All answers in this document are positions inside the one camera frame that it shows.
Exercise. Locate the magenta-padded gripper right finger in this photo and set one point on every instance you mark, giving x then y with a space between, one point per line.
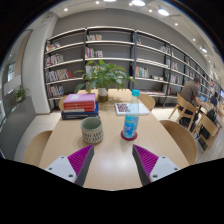
162 166

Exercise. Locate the pink book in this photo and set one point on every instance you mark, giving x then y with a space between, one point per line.
79 97

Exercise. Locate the flat round red coaster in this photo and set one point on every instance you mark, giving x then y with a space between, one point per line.
123 137

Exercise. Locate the small potted plant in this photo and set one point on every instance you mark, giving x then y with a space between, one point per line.
20 94

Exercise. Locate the green potted plant white pot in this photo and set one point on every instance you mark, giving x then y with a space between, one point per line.
103 75

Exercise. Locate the white book with patterned cover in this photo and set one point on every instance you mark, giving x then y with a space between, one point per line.
120 108

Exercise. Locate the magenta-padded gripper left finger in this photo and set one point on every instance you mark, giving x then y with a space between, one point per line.
60 166

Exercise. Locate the green patterned ceramic mug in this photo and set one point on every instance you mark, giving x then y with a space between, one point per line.
92 131

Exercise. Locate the clear drink bottle teal cap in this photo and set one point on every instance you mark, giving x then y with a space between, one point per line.
131 123

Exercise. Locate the round-backed wooden chair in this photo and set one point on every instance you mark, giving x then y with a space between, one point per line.
180 138
36 148
62 103
148 101

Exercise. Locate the dark blue book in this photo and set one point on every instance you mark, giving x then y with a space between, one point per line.
79 115

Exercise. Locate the red book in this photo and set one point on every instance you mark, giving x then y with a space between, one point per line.
79 106

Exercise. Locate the ceiling lights group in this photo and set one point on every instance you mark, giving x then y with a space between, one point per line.
138 2

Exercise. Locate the person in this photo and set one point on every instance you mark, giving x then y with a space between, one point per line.
214 100
189 93

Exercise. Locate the slatted wooden chairs group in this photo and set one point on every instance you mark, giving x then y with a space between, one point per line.
205 125

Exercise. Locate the grey bookshelf unit with books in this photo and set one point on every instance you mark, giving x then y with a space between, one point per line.
110 50

